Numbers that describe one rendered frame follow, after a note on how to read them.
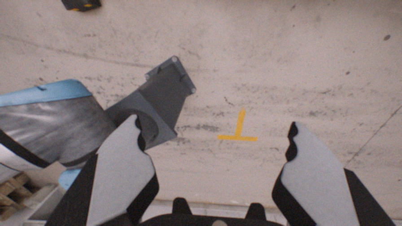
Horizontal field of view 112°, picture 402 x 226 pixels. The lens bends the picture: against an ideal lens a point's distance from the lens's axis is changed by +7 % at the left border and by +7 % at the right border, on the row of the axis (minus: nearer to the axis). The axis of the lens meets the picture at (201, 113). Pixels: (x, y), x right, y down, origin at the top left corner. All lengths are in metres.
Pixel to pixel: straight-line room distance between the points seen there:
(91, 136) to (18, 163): 0.11
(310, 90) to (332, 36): 0.37
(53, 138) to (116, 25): 0.94
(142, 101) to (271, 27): 0.92
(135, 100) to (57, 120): 0.25
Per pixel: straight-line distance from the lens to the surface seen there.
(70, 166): 0.48
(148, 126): 0.56
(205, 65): 1.07
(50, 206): 2.97
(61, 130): 0.41
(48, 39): 1.58
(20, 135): 0.41
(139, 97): 0.56
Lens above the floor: 1.05
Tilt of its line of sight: 58 degrees down
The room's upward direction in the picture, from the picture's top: 173 degrees counter-clockwise
